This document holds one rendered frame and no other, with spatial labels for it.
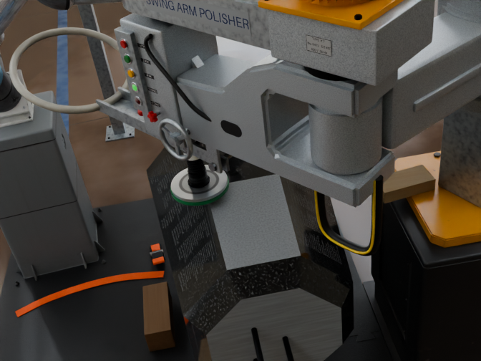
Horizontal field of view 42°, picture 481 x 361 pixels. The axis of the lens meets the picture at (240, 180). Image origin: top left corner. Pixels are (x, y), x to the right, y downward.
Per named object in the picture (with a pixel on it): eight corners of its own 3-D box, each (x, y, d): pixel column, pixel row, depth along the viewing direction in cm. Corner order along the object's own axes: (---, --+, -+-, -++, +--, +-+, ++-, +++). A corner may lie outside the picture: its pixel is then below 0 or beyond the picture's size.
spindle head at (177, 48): (265, 139, 210) (251, 13, 184) (221, 172, 198) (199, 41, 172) (191, 111, 231) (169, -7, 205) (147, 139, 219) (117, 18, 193)
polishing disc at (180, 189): (223, 201, 223) (222, 198, 222) (165, 203, 227) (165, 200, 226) (230, 166, 240) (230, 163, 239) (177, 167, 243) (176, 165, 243)
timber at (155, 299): (147, 303, 305) (142, 286, 298) (172, 298, 306) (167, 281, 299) (149, 352, 281) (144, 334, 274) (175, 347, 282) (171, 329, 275)
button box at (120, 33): (154, 110, 208) (136, 31, 191) (149, 114, 206) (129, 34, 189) (139, 104, 213) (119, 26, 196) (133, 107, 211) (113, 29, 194)
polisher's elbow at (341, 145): (345, 129, 183) (343, 69, 171) (396, 155, 170) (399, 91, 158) (296, 157, 174) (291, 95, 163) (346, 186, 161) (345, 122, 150)
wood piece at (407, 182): (421, 174, 237) (422, 163, 234) (435, 190, 229) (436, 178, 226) (372, 187, 234) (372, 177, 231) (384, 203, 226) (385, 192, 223)
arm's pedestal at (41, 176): (13, 289, 326) (-51, 156, 275) (19, 229, 365) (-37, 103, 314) (109, 266, 331) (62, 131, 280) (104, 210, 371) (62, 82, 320)
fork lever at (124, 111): (258, 148, 213) (257, 136, 210) (220, 177, 203) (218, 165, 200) (129, 93, 253) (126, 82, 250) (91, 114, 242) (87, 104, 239)
